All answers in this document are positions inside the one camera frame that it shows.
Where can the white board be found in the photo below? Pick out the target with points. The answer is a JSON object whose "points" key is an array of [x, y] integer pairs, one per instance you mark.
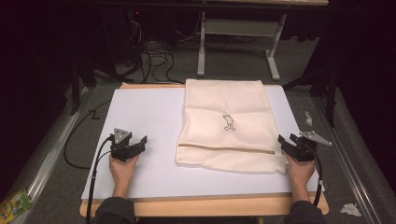
{"points": [[143, 112]]}

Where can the person's right hand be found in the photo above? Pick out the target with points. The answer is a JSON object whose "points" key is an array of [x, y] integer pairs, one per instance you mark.
{"points": [[299, 172]]}

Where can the green printed packet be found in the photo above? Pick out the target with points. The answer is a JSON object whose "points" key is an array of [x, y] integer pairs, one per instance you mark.
{"points": [[14, 205]]}

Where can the small white paper scrap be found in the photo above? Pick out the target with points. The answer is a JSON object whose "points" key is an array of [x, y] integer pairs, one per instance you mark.
{"points": [[308, 118]]}

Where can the cream mesh laundry bag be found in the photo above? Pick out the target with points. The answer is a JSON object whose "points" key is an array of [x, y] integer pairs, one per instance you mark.
{"points": [[224, 102]]}

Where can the white desk frame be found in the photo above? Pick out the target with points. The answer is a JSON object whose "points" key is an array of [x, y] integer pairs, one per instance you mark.
{"points": [[239, 27]]}

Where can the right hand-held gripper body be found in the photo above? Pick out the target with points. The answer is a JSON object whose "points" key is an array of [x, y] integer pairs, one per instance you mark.
{"points": [[303, 147]]}

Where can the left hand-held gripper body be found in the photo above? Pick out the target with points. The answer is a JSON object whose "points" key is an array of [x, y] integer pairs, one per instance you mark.
{"points": [[122, 148]]}

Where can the black metal stand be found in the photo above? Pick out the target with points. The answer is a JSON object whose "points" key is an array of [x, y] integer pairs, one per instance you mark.
{"points": [[331, 93], [76, 87]]}

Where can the crumpled white tissue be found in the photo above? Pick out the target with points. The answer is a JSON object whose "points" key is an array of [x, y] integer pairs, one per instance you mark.
{"points": [[351, 210]]}

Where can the person's left hand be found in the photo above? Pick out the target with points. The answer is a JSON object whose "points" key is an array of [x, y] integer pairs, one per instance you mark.
{"points": [[123, 172]]}

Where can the aluminium rail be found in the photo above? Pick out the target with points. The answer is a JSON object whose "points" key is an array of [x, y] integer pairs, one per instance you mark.
{"points": [[345, 149], [46, 161]]}

